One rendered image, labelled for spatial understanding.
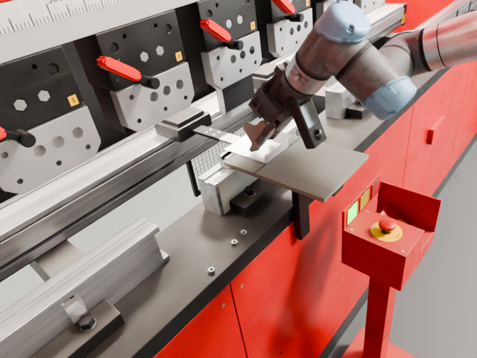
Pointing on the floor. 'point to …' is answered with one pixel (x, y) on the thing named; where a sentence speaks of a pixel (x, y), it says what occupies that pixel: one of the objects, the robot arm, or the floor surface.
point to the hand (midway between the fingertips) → (263, 143)
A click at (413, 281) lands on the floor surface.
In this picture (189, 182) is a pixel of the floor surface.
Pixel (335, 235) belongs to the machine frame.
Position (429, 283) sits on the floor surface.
